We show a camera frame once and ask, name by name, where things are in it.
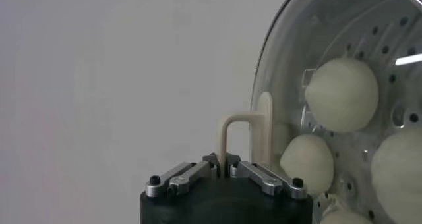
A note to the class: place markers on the white steamed baozi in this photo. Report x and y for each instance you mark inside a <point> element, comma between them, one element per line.
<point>306,164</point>
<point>343,218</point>
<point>399,176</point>
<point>343,95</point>

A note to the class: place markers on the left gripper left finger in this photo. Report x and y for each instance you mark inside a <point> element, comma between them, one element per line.
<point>184,177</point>

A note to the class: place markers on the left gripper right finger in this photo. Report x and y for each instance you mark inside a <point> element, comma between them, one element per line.
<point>263,179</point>

